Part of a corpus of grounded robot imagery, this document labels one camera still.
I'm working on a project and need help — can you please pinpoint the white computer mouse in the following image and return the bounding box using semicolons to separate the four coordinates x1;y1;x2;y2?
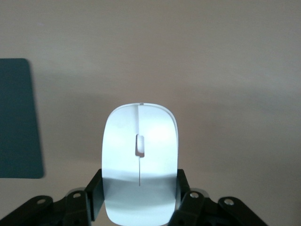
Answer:
101;102;178;226

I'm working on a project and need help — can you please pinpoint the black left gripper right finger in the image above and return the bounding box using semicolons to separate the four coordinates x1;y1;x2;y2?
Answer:
169;168;269;226

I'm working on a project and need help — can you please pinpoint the dark grey mouse pad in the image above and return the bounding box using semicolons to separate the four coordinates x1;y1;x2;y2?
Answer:
0;58;45;180

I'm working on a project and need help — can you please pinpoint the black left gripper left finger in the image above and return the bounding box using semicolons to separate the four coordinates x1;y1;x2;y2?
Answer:
0;168;105;226

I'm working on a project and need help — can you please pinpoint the brown table cover sheet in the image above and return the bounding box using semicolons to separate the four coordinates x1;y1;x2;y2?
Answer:
0;0;301;226

